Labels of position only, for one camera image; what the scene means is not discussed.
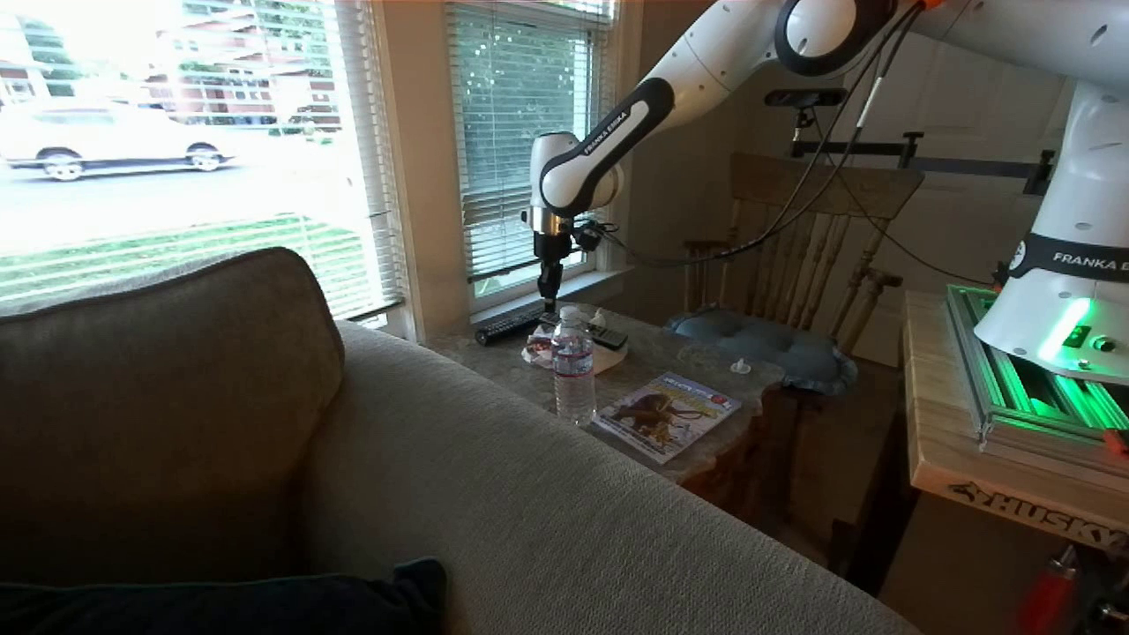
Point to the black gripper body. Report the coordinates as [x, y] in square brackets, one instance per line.
[553, 248]

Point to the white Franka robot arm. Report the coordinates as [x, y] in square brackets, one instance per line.
[1077, 236]

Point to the white towel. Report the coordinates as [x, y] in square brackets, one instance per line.
[606, 358]

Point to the clear plastic water bottle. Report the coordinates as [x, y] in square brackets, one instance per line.
[574, 372]

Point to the narrow window blinds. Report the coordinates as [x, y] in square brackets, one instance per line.
[497, 118]

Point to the magazine with animal cover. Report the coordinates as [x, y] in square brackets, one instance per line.
[665, 413]

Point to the beige fabric sofa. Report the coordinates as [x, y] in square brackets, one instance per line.
[471, 494]

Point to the blue ruffled seat cushion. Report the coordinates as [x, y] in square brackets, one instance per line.
[790, 350]

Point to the wooden rocking chair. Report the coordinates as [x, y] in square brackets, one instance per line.
[800, 260]

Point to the wide window blinds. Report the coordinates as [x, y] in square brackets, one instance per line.
[177, 236]

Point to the silver car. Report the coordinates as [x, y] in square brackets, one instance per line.
[119, 142]

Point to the metal robot mounting plate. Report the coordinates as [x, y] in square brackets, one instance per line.
[1037, 406]

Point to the red clamp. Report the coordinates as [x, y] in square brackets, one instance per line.
[1114, 442]
[1045, 594]

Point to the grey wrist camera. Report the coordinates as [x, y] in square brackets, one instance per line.
[591, 236]

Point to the black stereo camera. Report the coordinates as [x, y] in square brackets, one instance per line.
[806, 97]

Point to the black camera boom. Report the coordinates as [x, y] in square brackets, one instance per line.
[939, 164]

